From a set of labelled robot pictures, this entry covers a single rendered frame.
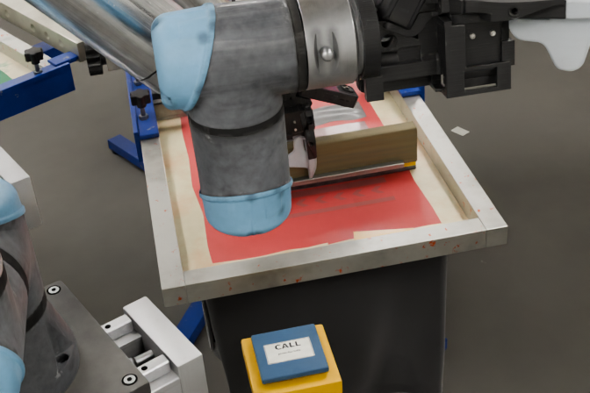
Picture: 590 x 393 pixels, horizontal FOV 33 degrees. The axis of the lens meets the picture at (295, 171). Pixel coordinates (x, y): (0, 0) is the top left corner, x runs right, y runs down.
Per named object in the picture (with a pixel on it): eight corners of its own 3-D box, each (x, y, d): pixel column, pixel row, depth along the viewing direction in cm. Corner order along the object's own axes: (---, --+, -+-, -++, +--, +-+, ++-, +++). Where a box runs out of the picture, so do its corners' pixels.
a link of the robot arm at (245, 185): (280, 166, 90) (270, 58, 84) (303, 237, 80) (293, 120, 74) (195, 179, 89) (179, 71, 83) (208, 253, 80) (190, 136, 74)
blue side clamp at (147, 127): (163, 158, 200) (158, 129, 196) (139, 162, 199) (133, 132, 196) (151, 92, 225) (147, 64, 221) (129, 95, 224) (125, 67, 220)
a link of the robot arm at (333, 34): (286, -18, 77) (305, 9, 70) (343, -26, 78) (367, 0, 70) (295, 72, 80) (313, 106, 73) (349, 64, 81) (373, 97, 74)
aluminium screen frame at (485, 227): (507, 244, 166) (507, 225, 164) (165, 308, 159) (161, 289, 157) (380, 50, 232) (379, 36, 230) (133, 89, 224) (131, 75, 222)
